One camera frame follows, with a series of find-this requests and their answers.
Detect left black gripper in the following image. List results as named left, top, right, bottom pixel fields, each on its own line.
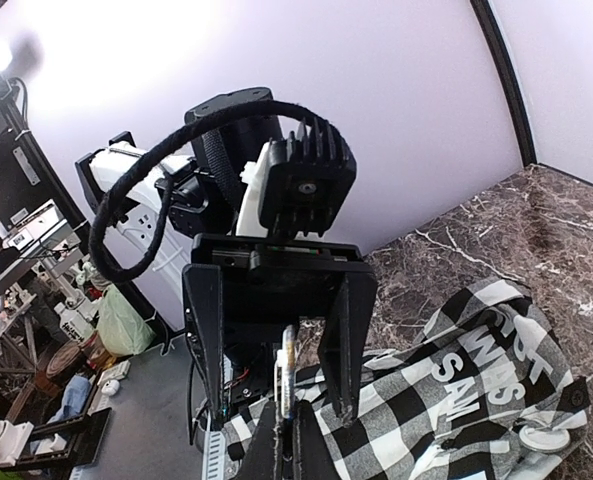
left=181, top=234, right=377, bottom=425

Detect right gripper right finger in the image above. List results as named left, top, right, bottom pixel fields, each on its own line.
left=293, top=401, right=340, bottom=480

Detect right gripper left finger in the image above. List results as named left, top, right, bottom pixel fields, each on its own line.
left=235, top=402, right=281, bottom=480

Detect black white plaid shirt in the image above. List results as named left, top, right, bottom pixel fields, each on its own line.
left=223, top=277, right=592, bottom=480

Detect white brooch back piece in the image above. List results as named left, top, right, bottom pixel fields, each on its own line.
left=518, top=426, right=571, bottom=454

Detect white round brooch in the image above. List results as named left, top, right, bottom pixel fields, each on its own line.
left=274, top=325, right=297, bottom=422

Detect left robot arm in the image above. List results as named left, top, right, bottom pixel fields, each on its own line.
left=89, top=87, right=377, bottom=425

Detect green plastic bag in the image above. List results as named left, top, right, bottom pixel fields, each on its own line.
left=97, top=285, right=155, bottom=358

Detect clear plastic bottle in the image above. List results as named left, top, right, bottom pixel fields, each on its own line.
left=54, top=302, right=94, bottom=345

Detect white slotted cable duct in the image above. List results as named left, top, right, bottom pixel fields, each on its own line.
left=202, top=431, right=226, bottom=480

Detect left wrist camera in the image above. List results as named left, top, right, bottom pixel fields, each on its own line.
left=235, top=118, right=357, bottom=240

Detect left black frame post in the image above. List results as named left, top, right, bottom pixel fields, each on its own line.
left=470, top=0, right=537, bottom=167

